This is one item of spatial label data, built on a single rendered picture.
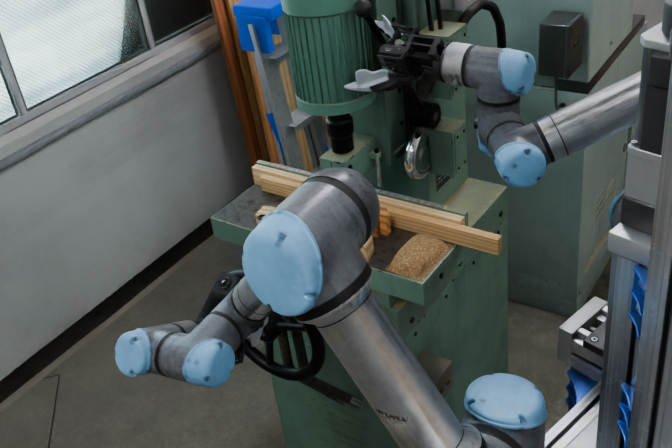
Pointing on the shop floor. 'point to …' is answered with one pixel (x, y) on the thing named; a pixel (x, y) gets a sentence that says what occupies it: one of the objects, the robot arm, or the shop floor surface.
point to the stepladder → (257, 32)
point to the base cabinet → (478, 286)
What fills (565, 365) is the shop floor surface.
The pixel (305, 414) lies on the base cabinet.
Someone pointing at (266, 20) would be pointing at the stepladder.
